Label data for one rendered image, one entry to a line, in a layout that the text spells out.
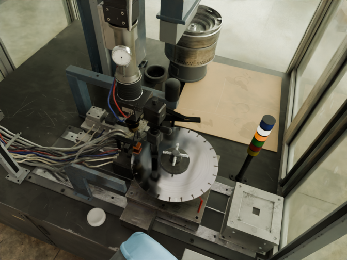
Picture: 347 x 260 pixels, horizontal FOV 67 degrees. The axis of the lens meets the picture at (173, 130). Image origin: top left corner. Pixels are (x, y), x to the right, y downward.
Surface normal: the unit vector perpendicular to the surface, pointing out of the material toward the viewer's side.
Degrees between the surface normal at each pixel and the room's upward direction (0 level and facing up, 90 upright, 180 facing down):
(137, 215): 0
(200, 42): 90
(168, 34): 90
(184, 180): 0
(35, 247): 0
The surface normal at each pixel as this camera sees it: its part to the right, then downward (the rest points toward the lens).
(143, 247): -0.14, -0.77
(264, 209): 0.06, -0.62
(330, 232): -0.34, 0.72
